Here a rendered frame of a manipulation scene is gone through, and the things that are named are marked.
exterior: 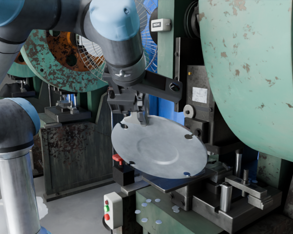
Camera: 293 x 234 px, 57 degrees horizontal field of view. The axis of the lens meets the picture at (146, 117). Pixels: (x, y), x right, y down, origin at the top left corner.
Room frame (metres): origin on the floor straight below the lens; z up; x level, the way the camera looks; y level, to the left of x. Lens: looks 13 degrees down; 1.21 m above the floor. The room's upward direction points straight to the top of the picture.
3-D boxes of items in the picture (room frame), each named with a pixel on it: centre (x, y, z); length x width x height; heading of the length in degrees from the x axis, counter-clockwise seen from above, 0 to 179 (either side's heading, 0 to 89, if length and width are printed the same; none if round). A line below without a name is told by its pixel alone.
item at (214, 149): (1.03, -0.27, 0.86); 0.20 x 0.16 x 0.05; 36
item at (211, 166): (1.03, -0.26, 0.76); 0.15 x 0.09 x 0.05; 36
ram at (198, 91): (1.00, -0.23, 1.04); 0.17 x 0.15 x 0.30; 126
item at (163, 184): (0.93, -0.12, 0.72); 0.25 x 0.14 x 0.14; 126
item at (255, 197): (0.89, -0.36, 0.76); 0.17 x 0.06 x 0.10; 36
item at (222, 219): (1.03, -0.26, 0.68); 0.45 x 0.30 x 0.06; 36
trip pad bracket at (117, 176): (1.15, 0.11, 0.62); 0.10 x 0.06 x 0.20; 36
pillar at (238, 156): (1.00, -0.36, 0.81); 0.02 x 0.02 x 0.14
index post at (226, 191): (0.81, -0.26, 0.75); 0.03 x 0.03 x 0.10; 36
